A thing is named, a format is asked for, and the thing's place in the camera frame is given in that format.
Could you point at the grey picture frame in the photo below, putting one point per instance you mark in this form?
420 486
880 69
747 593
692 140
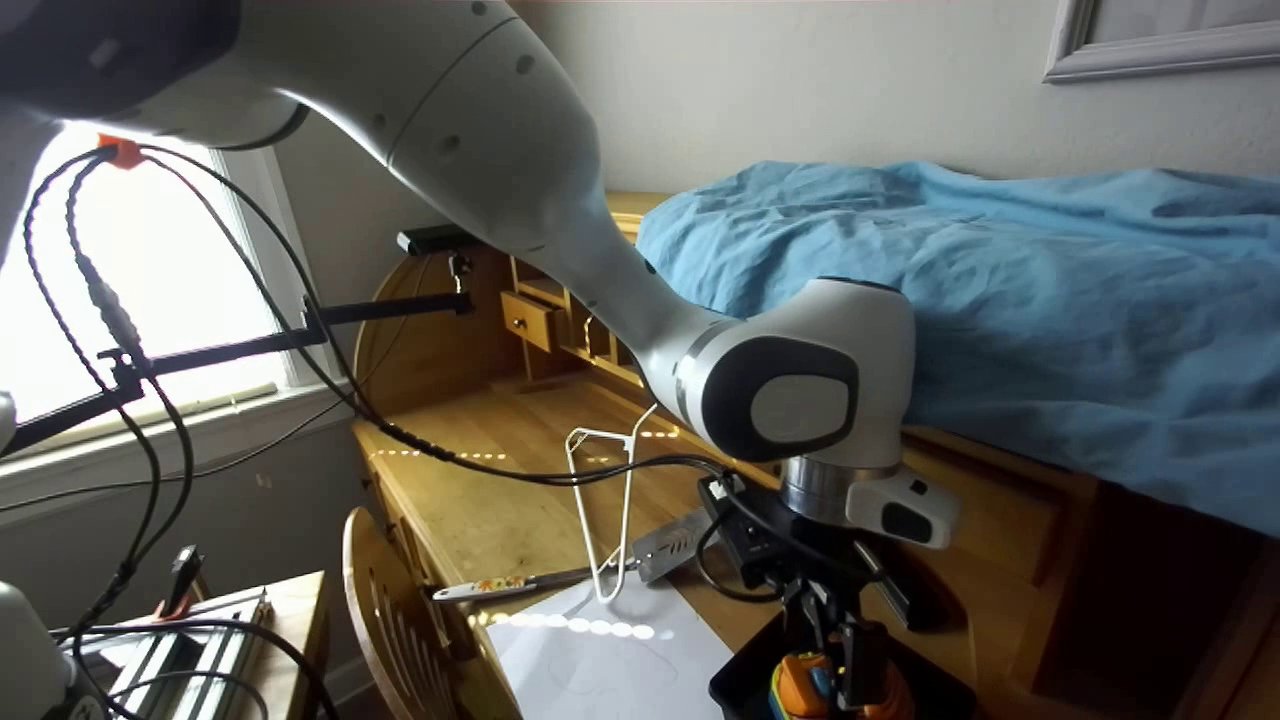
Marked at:
1172 51

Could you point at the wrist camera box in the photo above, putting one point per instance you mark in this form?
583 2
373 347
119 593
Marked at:
907 514

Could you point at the black camera stand rod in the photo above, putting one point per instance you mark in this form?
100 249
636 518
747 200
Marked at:
373 310

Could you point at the white paper sheet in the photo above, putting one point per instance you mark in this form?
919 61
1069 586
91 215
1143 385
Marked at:
600 664

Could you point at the wooden chair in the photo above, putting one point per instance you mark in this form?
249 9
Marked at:
367 600

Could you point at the orange toy car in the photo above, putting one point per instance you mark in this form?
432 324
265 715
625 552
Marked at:
802 684

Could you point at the grey aluminium rail block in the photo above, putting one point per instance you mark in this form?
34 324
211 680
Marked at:
201 663

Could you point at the wooden roll-top desk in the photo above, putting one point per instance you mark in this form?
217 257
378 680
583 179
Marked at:
453 493

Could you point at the white plastic hanger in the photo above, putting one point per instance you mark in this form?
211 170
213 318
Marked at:
608 583

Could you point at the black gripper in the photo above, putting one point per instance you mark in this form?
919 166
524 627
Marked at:
802 552

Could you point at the wooden side table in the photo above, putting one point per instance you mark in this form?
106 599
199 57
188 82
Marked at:
300 627

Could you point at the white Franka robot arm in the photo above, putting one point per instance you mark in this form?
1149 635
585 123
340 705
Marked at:
467 123

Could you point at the blue cloth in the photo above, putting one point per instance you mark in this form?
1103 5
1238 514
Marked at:
1040 304

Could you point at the black tray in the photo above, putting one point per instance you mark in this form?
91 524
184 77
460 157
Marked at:
747 684

